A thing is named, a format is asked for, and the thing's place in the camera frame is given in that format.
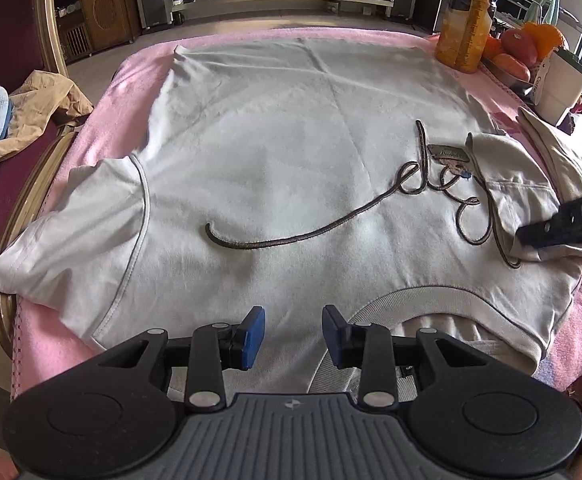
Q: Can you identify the grey white t-shirt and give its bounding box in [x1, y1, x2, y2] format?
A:
[0, 39, 582, 393]

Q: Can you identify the white coffee cup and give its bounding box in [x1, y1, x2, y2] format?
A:
[532, 47, 582, 126]

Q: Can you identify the metal fruit bowl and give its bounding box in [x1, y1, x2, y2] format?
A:
[482, 58, 533, 98]

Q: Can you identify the red apple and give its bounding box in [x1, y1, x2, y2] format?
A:
[500, 29, 538, 67]

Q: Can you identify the orange juice bottle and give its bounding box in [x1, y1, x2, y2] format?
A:
[434, 0, 497, 74]

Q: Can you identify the tan beige jacket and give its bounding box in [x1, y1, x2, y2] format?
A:
[0, 70, 93, 162]

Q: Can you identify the wooden cabinet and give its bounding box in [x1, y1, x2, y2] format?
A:
[53, 0, 141, 64]

